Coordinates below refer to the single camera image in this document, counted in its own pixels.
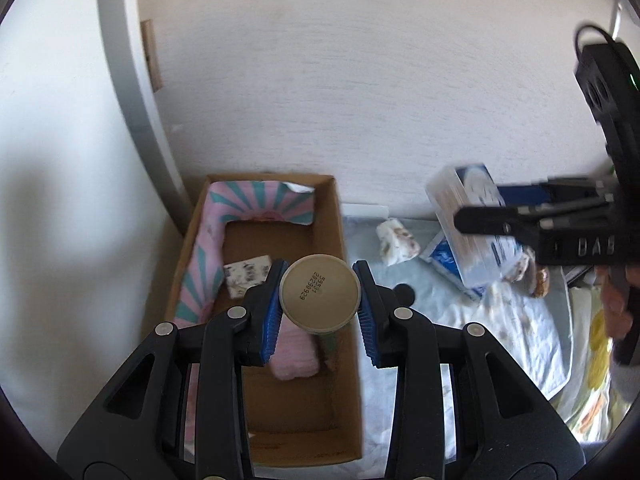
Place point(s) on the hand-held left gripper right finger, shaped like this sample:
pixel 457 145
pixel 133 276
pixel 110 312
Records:
pixel 367 320

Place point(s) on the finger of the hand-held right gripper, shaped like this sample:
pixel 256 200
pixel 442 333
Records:
pixel 500 220
pixel 575 186

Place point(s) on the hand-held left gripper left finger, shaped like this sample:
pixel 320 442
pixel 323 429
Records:
pixel 270 320

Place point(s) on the white blue tissue box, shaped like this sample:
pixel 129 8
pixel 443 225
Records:
pixel 475 255

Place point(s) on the beige cylindrical can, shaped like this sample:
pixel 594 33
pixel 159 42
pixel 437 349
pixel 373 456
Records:
pixel 320 287

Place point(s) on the brown cardboard box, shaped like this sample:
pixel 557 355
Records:
pixel 290 400

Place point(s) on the person's right hand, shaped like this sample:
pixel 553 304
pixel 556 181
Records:
pixel 617 305

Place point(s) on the dark blue box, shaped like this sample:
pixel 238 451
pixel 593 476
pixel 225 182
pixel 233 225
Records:
pixel 520 194

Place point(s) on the pink fluffy sock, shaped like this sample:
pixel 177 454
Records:
pixel 295 355

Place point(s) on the small printed white packet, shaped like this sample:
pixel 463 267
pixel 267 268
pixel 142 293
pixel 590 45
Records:
pixel 245 272

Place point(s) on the light blue floral blanket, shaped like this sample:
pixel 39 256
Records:
pixel 425 350

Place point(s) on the brown plush toy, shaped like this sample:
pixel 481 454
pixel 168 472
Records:
pixel 535 277

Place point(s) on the blue white flat packet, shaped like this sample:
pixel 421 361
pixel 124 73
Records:
pixel 442 257

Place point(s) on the rolled white floral cloth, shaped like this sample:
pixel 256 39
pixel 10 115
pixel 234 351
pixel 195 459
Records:
pixel 397 240

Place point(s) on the pink teal striped cloth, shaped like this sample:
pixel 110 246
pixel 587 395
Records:
pixel 210 240

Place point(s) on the yellow floral blanket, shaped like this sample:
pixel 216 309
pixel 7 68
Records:
pixel 595 410

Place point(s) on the grey bed frame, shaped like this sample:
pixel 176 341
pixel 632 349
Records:
pixel 135 110

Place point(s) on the brown wall plate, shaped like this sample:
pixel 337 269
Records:
pixel 151 55

